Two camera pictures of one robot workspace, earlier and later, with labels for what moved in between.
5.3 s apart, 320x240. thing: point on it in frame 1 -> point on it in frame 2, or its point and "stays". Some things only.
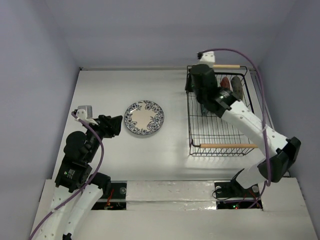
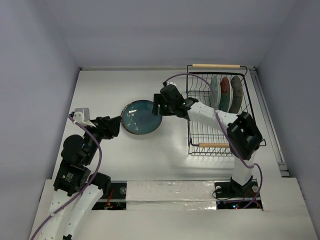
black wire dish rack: (215, 136) stays
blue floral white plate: (144, 117) -> (122, 120)
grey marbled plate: (236, 87) stays
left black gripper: (111, 125) stays
